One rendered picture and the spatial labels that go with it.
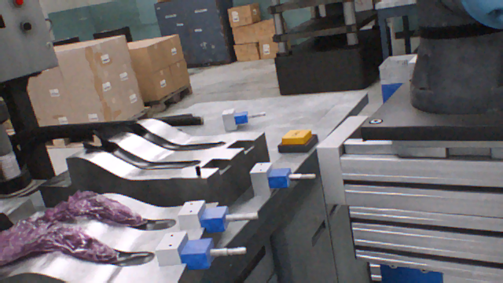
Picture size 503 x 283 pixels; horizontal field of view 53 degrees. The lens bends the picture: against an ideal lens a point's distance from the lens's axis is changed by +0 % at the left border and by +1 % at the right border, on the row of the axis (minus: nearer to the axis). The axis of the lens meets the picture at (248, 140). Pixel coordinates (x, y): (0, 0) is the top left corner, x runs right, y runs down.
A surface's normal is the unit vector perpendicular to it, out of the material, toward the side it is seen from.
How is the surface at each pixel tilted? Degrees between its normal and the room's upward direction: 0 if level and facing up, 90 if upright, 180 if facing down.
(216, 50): 90
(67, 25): 90
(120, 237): 26
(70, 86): 89
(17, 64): 90
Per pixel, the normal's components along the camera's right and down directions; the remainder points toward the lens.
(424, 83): -0.61, 0.36
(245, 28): -0.40, 0.52
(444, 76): -0.75, 0.04
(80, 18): 0.87, -0.02
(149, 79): -0.34, 0.35
